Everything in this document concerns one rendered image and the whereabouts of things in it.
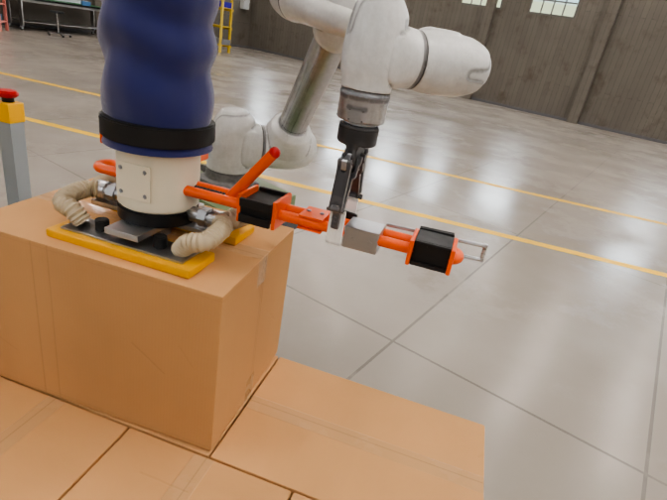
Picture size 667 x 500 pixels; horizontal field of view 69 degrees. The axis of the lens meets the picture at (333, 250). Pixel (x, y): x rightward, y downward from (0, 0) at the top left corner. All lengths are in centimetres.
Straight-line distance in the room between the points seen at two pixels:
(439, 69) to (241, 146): 99
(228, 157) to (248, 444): 98
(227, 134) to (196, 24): 79
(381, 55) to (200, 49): 34
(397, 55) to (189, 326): 63
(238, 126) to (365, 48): 95
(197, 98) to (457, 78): 49
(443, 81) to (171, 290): 63
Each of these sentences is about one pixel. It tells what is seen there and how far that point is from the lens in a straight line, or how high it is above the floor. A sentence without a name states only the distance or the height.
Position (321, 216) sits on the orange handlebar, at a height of 109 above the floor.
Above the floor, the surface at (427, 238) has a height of 111.
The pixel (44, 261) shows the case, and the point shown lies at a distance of 115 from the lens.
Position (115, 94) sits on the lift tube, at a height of 126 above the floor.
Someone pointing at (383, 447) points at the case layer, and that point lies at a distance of 126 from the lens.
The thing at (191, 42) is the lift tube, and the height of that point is 137.
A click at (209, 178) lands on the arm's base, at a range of 181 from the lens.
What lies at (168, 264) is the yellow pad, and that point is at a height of 97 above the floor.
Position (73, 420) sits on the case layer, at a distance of 129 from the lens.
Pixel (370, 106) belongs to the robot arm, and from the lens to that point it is 87.
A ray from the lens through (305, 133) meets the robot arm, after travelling 177.
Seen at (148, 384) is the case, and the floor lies 68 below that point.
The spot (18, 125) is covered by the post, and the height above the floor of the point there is 92.
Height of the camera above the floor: 143
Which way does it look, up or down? 25 degrees down
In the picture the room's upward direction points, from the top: 10 degrees clockwise
